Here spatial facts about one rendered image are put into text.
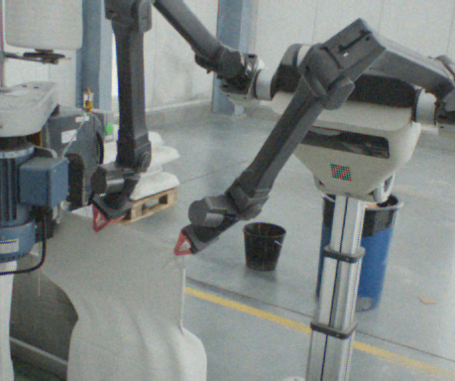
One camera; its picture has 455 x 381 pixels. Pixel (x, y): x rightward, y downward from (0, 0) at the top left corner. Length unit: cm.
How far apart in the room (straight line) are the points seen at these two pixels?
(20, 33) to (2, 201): 36
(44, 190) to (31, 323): 124
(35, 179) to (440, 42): 837
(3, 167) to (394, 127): 93
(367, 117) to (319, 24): 828
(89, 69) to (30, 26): 631
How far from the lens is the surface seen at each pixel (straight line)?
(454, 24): 937
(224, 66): 165
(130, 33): 139
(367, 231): 362
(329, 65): 116
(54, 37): 141
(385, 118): 165
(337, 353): 209
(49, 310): 242
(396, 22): 954
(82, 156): 180
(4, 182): 136
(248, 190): 136
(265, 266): 418
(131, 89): 146
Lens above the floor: 163
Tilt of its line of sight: 16 degrees down
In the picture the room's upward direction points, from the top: 4 degrees clockwise
